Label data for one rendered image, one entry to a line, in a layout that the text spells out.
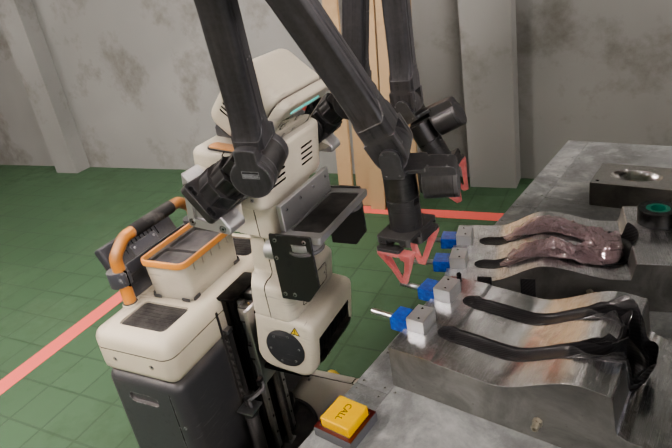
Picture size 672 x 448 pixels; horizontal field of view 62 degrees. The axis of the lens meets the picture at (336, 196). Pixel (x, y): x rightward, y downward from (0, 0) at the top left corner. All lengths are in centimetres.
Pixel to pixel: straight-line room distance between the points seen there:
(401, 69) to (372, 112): 42
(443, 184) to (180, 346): 77
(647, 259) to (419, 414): 55
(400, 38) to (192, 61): 366
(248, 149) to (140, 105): 444
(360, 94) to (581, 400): 55
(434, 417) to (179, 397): 66
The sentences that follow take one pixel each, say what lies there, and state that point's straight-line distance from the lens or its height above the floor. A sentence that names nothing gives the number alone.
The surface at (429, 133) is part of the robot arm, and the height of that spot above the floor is 115.
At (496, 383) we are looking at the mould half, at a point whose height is 88.
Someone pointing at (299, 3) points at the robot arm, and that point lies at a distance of 81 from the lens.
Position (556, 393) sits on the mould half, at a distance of 94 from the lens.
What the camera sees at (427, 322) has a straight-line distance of 107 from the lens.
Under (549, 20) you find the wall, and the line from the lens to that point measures 366.
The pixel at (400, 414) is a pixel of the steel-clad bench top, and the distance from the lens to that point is 106.
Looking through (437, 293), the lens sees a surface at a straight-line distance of 115.
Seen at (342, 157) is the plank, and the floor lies 33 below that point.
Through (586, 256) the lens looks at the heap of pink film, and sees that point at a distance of 130.
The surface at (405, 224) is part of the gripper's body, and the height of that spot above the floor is 112.
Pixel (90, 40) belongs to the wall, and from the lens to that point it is 555.
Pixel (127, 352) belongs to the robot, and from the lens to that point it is 147.
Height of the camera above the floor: 155
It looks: 23 degrees down
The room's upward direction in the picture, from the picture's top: 10 degrees counter-clockwise
